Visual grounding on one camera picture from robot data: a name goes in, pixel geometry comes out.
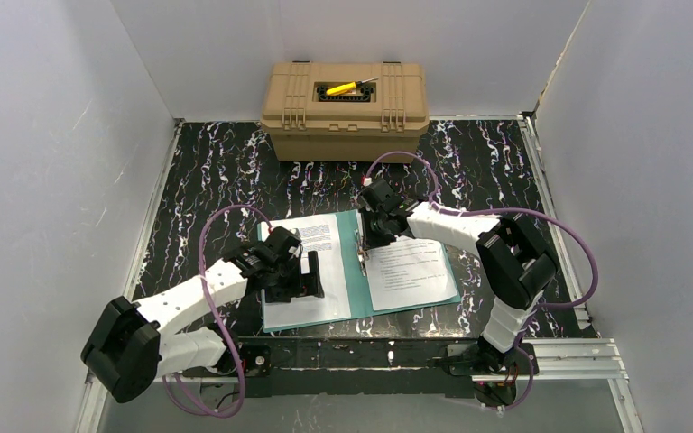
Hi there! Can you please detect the teal paper folder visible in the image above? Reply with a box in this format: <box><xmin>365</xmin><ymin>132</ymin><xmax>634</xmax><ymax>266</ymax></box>
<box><xmin>256</xmin><ymin>208</ymin><xmax>462</xmax><ymax>334</ymax></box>

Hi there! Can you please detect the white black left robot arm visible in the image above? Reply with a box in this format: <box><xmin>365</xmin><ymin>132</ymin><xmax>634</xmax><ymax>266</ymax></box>
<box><xmin>80</xmin><ymin>226</ymin><xmax>325</xmax><ymax>403</ymax></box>

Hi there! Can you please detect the metal folder clip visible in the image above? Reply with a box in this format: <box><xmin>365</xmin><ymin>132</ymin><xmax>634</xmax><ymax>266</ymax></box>
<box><xmin>356</xmin><ymin>236</ymin><xmax>369</xmax><ymax>276</ymax></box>

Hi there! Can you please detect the yellow handled screwdriver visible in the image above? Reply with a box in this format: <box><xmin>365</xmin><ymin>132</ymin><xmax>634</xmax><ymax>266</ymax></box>
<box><xmin>326</xmin><ymin>77</ymin><xmax>378</xmax><ymax>97</ymax></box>

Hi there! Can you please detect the printed white paper sheet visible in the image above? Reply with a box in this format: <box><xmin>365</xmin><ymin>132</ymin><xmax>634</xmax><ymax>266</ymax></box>
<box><xmin>263</xmin><ymin>214</ymin><xmax>352</xmax><ymax>332</ymax></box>

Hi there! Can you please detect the aluminium frame rail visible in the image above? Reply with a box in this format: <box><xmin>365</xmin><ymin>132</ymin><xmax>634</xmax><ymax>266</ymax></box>
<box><xmin>76</xmin><ymin>338</ymin><xmax>631</xmax><ymax>432</ymax></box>

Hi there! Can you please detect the tan plastic toolbox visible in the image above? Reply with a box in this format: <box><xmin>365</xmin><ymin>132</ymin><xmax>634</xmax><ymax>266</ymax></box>
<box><xmin>260</xmin><ymin>61</ymin><xmax>430</xmax><ymax>163</ymax></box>

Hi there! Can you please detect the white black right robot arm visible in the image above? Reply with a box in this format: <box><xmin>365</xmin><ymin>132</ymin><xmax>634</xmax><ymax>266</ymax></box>
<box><xmin>359</xmin><ymin>180</ymin><xmax>559</xmax><ymax>364</ymax></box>

